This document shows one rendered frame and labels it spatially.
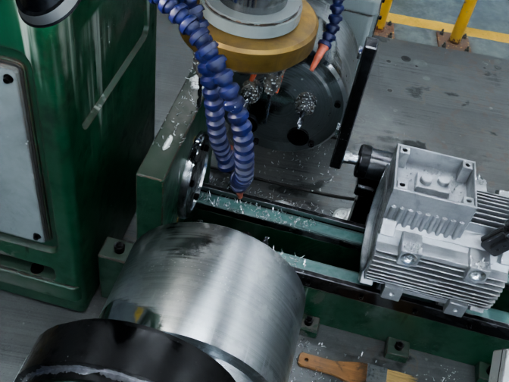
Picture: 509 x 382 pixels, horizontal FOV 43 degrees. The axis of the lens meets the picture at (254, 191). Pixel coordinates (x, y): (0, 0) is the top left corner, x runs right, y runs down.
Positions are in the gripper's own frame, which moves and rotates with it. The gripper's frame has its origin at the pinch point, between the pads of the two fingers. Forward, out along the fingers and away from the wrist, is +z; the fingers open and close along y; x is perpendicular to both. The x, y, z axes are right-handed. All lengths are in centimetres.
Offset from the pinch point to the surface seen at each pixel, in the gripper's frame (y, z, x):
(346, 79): 29.9, 13.3, 22.7
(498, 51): 245, 69, -100
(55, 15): -23, -5, 64
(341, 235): 10.0, 26.0, 8.3
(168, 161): -5.3, 20.2, 43.6
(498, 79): 90, 19, -28
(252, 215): 9.2, 34.1, 22.3
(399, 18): 254, 96, -54
